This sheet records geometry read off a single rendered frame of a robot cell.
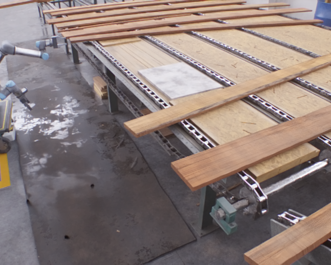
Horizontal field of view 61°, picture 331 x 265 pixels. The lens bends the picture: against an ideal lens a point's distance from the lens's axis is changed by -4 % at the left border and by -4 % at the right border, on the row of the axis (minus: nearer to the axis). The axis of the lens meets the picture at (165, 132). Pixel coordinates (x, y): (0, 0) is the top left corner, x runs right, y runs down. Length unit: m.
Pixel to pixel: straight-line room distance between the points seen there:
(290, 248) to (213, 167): 0.54
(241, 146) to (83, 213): 1.39
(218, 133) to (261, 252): 0.87
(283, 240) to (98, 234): 1.48
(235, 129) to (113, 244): 1.16
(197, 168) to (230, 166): 0.16
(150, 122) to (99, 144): 1.44
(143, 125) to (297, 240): 1.04
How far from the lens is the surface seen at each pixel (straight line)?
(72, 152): 3.09
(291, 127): 1.88
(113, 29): 3.88
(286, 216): 1.36
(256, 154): 1.58
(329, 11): 7.11
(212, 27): 3.98
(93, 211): 2.45
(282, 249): 1.11
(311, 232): 1.20
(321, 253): 1.21
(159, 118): 1.80
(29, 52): 3.46
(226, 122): 1.89
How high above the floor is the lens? 1.80
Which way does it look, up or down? 34 degrees down
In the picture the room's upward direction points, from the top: straight up
